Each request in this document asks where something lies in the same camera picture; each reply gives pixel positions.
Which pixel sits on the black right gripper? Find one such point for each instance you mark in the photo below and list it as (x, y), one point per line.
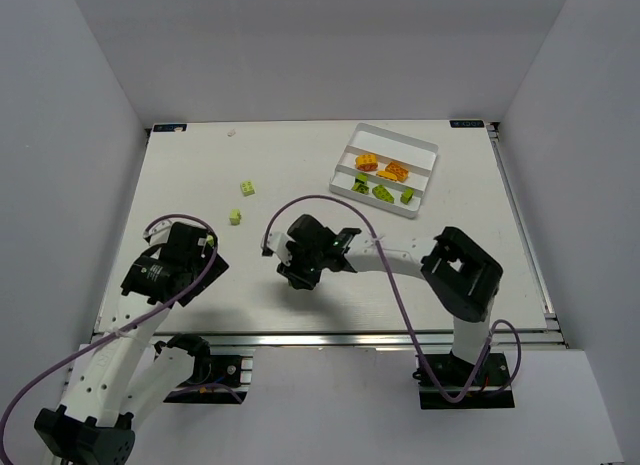
(298, 276)

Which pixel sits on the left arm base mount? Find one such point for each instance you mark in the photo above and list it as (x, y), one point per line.
(216, 379)

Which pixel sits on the blue label right corner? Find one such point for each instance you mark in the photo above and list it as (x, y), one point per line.
(462, 123)

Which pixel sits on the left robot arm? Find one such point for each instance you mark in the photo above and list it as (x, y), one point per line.
(96, 421)

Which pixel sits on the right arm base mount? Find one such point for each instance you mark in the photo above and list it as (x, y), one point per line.
(490, 388)

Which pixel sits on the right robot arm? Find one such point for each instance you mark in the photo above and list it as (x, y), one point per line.
(463, 277)

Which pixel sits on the blue label left corner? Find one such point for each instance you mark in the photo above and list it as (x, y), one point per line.
(169, 128)

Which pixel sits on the white divided tray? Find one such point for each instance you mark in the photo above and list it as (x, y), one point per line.
(418, 156)

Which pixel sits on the aluminium table rail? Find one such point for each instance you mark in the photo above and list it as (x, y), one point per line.
(551, 318)

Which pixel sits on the orange brick studs up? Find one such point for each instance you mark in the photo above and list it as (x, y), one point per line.
(387, 175)

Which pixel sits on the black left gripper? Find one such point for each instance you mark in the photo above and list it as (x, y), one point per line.
(209, 269)

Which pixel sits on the green square brick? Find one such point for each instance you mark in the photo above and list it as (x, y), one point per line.
(361, 184)

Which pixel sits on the green lego plate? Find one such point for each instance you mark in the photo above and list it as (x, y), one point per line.
(380, 192)

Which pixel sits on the orange brick hollow side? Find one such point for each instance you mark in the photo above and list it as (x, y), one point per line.
(397, 169)

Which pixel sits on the small green brick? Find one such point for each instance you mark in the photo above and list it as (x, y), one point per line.
(235, 217)

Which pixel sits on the yellow round lego block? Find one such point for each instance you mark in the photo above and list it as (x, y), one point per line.
(366, 162)

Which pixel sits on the small green brick upturned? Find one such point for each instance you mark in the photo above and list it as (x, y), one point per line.
(406, 196)

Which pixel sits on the blue label corner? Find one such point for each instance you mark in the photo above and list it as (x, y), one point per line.
(462, 123)
(169, 128)

